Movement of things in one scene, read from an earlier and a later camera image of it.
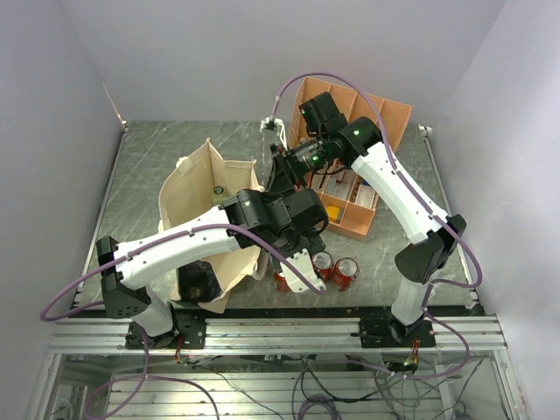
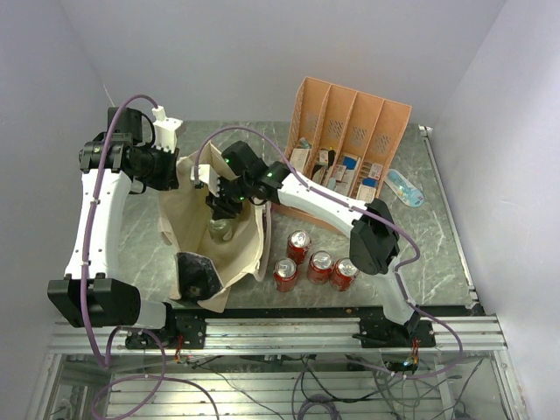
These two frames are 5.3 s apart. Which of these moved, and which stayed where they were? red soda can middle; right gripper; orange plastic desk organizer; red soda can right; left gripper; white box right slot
Moved: right gripper; left gripper
Stayed: orange plastic desk organizer; red soda can right; white box right slot; red soda can middle
